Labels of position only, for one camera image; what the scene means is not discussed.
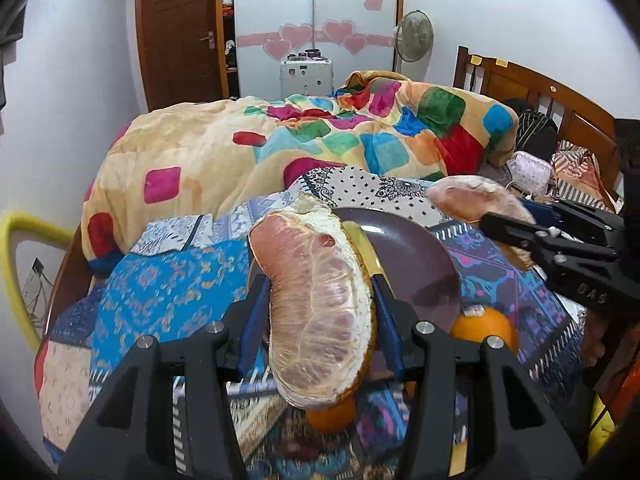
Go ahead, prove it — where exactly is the wall socket with cable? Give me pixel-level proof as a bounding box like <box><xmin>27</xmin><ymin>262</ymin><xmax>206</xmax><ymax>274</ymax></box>
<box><xmin>22</xmin><ymin>257</ymin><xmax>51</xmax><ymax>331</ymax></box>

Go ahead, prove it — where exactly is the white wardrobe with pink hearts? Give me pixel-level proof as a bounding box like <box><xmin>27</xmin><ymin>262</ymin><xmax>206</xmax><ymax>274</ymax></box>
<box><xmin>232</xmin><ymin>0</ymin><xmax>403</xmax><ymax>100</ymax></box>

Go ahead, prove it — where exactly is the open wooden shelf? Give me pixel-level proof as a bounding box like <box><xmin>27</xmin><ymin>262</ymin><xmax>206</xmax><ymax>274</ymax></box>
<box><xmin>216</xmin><ymin>0</ymin><xmax>239</xmax><ymax>102</ymax></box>

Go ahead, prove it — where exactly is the yellow cloth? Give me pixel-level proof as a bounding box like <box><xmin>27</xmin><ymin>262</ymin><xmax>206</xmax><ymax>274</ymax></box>
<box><xmin>586</xmin><ymin>392</ymin><xmax>618</xmax><ymax>461</ymax></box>

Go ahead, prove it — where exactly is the purple round plate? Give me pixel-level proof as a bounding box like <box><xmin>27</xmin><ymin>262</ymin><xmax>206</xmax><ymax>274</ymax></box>
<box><xmin>334</xmin><ymin>207</ymin><xmax>464</xmax><ymax>377</ymax></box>

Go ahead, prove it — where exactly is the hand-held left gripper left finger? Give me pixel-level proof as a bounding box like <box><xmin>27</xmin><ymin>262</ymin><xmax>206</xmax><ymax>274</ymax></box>
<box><xmin>59</xmin><ymin>274</ymin><xmax>272</xmax><ymax>480</ymax></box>

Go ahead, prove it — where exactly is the black striped clothing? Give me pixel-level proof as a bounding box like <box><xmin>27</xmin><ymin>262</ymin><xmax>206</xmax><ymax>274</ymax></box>
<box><xmin>510</xmin><ymin>99</ymin><xmax>560</xmax><ymax>163</ymax></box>

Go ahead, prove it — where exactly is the wooden bed headboard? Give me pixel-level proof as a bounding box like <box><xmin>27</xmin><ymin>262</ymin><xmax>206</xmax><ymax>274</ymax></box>
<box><xmin>452</xmin><ymin>45</ymin><xmax>627</xmax><ymax>206</ymax></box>

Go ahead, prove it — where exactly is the yellow hoop frame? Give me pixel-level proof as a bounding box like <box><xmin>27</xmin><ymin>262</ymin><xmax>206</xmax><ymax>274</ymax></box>
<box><xmin>0</xmin><ymin>210</ymin><xmax>77</xmax><ymax>357</ymax></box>

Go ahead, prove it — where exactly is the dark hanging cloth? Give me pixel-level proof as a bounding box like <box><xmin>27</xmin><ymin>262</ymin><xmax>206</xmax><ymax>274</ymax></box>
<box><xmin>0</xmin><ymin>0</ymin><xmax>27</xmax><ymax>111</ymax></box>

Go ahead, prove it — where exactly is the person's right hand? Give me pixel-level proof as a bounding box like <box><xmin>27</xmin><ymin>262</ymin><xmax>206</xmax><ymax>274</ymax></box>
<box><xmin>581</xmin><ymin>310</ymin><xmax>640</xmax><ymax>392</ymax></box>

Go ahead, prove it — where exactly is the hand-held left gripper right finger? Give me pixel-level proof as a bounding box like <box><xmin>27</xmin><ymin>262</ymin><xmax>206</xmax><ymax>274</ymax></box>
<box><xmin>371</xmin><ymin>276</ymin><xmax>587</xmax><ymax>480</ymax></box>

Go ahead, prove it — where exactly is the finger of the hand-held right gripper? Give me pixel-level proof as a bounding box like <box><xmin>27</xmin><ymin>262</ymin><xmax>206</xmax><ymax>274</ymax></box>
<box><xmin>519</xmin><ymin>198</ymin><xmax>627</xmax><ymax>247</ymax></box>
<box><xmin>479</xmin><ymin>211</ymin><xmax>622</xmax><ymax>317</ymax></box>

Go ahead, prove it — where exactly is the colourful checked blanket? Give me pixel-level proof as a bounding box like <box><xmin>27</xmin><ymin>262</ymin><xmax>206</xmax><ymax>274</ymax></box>
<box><xmin>81</xmin><ymin>70</ymin><xmax>521</xmax><ymax>275</ymax></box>

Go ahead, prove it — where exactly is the white box appliance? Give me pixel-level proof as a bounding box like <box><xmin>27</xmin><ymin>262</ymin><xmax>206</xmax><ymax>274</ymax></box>
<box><xmin>279</xmin><ymin>49</ymin><xmax>334</xmax><ymax>98</ymax></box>

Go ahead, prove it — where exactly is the large peeled pomelo piece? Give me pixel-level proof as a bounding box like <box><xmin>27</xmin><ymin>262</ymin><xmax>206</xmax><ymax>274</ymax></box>
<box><xmin>248</xmin><ymin>194</ymin><xmax>386</xmax><ymax>409</ymax></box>

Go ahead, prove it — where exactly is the brown wooden door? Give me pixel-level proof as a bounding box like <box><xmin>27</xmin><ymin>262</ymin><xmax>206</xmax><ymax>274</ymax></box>
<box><xmin>134</xmin><ymin>0</ymin><xmax>224</xmax><ymax>112</ymax></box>

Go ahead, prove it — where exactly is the orange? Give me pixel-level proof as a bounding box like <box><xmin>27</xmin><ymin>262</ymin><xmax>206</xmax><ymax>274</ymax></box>
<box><xmin>449</xmin><ymin>305</ymin><xmax>521</xmax><ymax>357</ymax></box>
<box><xmin>304</xmin><ymin>394</ymin><xmax>359</xmax><ymax>436</ymax></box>

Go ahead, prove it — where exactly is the pink quilted bag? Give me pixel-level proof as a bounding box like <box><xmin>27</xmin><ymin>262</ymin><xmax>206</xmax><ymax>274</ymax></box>
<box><xmin>506</xmin><ymin>150</ymin><xmax>553</xmax><ymax>198</ymax></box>

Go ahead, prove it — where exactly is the striped beige cloth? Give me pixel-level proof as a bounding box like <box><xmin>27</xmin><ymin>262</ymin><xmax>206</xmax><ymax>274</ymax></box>
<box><xmin>549</xmin><ymin>139</ymin><xmax>623</xmax><ymax>211</ymax></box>

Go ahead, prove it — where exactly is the small peeled pomelo piece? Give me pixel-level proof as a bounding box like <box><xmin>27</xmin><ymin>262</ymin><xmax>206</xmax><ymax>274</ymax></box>
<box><xmin>427</xmin><ymin>176</ymin><xmax>538</xmax><ymax>272</ymax></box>

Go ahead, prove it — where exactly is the standing electric fan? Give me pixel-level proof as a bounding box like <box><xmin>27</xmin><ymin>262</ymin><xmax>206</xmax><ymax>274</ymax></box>
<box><xmin>391</xmin><ymin>9</ymin><xmax>435</xmax><ymax>77</ymax></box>

